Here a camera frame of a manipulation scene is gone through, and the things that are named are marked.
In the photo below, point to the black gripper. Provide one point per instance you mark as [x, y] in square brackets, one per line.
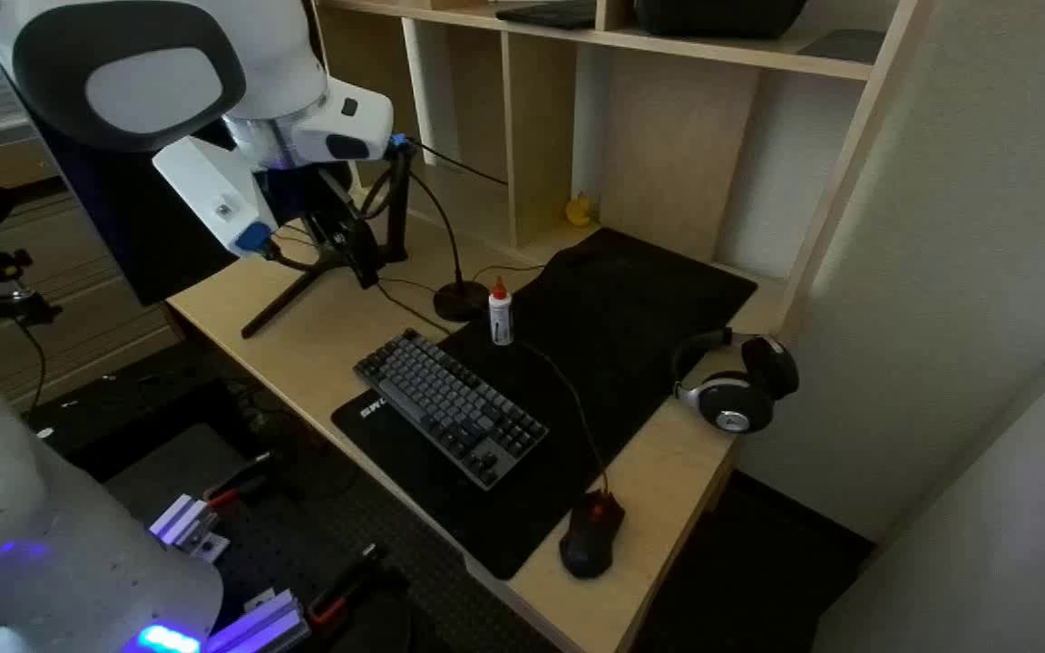
[334, 226]

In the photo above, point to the black gooseneck desktop microphone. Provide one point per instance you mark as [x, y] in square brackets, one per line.
[459, 299]

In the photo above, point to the black and silver headphones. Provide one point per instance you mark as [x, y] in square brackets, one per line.
[735, 402]

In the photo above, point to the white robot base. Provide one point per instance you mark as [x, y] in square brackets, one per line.
[77, 570]

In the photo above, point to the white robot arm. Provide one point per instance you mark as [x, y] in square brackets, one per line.
[223, 97]

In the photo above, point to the black monitor with stand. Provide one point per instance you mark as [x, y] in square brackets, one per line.
[160, 248]

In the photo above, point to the white glue bottle red cap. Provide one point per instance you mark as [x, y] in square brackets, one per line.
[498, 315]

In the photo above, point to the small yellow object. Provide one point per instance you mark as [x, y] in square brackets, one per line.
[580, 212]

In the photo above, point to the grey mechanical keyboard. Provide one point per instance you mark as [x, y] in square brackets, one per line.
[455, 411]

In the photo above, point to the flat black item on shelf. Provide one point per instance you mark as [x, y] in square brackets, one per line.
[552, 15]

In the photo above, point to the black desk mat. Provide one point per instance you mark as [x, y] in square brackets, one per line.
[592, 362]

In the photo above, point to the light wooden shelf unit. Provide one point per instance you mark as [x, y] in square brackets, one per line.
[515, 109]

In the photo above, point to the black and red mouse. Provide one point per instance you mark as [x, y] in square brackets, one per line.
[591, 538]

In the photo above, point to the black box on shelf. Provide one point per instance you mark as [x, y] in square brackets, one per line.
[755, 20]

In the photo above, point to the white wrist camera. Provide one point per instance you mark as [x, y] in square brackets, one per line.
[218, 191]

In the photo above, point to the silver clamp with red handle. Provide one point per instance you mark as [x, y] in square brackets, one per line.
[190, 525]

